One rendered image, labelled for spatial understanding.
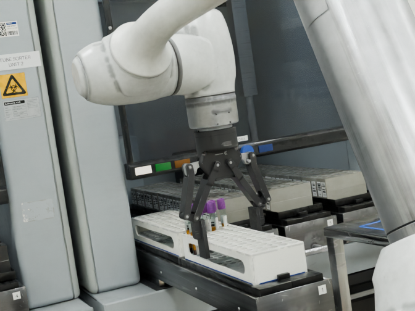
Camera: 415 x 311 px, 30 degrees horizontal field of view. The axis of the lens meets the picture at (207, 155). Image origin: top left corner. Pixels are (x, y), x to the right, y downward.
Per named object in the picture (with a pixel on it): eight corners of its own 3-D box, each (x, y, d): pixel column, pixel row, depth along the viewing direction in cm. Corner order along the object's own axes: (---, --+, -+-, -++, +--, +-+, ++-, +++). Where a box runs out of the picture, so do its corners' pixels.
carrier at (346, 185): (363, 194, 190) (360, 170, 189) (368, 195, 188) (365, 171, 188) (322, 203, 186) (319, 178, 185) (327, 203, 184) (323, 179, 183)
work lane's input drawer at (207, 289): (125, 272, 181) (120, 234, 180) (180, 259, 186) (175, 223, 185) (275, 352, 114) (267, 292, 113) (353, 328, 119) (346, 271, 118)
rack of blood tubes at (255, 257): (184, 265, 149) (180, 233, 148) (231, 253, 152) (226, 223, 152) (255, 294, 121) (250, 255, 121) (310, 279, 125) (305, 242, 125)
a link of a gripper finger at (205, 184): (223, 163, 136) (216, 160, 135) (200, 223, 135) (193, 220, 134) (213, 162, 140) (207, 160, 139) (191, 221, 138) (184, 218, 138)
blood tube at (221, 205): (227, 256, 149) (218, 200, 148) (223, 254, 151) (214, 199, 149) (234, 253, 150) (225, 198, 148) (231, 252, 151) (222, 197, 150)
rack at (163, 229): (134, 244, 177) (129, 217, 177) (174, 235, 181) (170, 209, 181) (181, 263, 150) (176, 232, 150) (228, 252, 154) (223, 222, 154)
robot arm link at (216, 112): (244, 91, 134) (249, 124, 135) (222, 93, 143) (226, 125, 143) (196, 98, 131) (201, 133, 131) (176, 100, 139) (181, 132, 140)
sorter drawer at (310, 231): (176, 226, 234) (171, 197, 233) (217, 216, 239) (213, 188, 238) (298, 261, 167) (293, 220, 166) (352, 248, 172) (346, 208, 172)
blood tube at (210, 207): (222, 259, 147) (216, 202, 145) (214, 261, 146) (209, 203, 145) (217, 258, 148) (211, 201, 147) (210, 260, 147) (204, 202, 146)
